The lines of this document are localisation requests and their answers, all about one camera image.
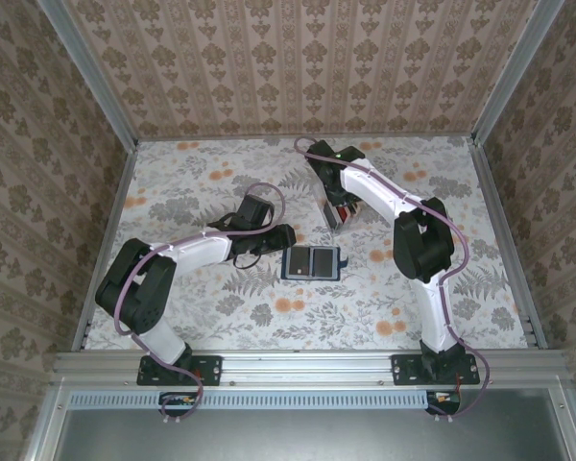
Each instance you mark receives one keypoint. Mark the stack of dark grey cards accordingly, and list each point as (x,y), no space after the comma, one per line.
(336,218)

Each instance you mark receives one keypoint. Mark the dark grey credit card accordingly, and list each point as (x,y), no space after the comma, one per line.
(323,261)
(301,261)

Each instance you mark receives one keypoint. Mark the clear acrylic card box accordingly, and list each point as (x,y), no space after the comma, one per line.
(348,229)

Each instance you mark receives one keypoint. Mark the blue leather card holder wallet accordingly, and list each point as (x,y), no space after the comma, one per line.
(344,261)

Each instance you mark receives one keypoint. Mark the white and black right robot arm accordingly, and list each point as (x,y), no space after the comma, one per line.
(372,192)

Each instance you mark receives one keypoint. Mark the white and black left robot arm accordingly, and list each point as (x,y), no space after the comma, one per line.
(197,249)

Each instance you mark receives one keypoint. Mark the stack of red cards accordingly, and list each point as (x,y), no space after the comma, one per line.
(349,213)

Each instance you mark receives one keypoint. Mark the floral patterned table cover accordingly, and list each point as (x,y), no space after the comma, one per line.
(197,158)

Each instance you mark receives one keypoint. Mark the grey metal panel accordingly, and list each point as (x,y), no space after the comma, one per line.
(293,437)

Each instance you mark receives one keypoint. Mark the thin aluminium back rail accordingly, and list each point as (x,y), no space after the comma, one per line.
(221,138)

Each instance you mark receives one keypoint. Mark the long aluminium mounting rail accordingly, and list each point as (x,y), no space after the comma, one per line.
(307,367)

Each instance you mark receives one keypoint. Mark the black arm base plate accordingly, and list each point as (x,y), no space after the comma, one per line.
(408,370)
(206,370)

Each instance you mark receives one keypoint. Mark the aluminium side rail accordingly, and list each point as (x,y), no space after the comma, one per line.
(492,192)
(112,216)

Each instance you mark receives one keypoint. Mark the aluminium frame post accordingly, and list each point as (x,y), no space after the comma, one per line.
(512,72)
(92,72)

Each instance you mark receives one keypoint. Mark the aluminium lower frame bar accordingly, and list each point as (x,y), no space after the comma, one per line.
(50,427)
(570,427)

